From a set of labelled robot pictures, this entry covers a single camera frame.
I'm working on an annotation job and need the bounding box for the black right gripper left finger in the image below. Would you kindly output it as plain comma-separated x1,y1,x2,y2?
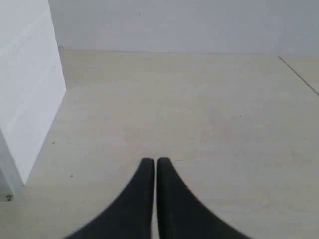
67,158,155,239

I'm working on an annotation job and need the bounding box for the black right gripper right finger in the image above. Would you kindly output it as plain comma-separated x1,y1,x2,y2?
156,157,247,239

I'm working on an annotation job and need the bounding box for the white plastic drawer cabinet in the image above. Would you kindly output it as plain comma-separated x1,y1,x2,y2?
0,0,66,201

